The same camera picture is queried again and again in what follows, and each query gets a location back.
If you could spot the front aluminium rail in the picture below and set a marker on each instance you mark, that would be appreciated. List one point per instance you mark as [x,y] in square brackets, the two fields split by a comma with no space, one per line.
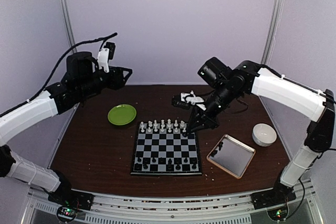
[229,208]

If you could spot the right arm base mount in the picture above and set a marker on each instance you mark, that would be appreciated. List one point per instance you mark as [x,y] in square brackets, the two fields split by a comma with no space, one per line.
[270,198]

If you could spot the white bowl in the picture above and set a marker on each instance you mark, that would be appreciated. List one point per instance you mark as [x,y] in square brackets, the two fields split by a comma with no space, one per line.
[264,135]

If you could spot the wooden metal tray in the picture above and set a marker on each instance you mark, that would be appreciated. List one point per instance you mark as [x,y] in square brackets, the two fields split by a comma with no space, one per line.
[234,157]

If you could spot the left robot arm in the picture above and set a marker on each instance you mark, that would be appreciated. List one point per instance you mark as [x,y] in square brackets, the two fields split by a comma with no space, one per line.
[85,78]

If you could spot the black king piece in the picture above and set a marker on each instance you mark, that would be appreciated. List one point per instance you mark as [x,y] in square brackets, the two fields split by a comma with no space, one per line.
[170,166]

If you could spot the white rook piece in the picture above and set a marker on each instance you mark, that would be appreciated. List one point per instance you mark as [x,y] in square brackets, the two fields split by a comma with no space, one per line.
[142,127]

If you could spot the right aluminium frame post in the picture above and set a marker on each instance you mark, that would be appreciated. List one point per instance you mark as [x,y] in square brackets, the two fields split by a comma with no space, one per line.
[274,22]

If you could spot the aluminium frame post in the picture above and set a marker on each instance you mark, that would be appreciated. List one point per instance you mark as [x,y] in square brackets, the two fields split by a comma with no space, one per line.
[67,22]
[274,22]

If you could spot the left aluminium frame post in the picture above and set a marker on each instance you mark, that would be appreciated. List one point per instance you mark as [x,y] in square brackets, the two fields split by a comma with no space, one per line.
[67,22]

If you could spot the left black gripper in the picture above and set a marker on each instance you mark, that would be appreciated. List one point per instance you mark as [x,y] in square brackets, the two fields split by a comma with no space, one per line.
[117,82]

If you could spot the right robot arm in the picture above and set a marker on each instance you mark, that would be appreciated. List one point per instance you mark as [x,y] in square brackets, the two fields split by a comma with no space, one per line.
[253,78]

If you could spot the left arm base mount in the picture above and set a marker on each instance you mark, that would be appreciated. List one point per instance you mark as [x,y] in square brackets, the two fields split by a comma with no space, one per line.
[75,200]

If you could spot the green plate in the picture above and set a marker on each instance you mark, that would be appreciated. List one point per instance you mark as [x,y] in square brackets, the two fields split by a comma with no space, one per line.
[121,115]

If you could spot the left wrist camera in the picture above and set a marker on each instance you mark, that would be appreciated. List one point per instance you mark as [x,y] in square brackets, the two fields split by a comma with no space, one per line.
[106,54]

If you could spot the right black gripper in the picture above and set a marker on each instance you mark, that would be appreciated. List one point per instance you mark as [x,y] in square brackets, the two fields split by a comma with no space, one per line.
[203,118]

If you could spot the black white chess board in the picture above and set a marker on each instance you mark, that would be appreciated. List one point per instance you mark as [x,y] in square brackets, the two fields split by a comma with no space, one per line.
[165,140]

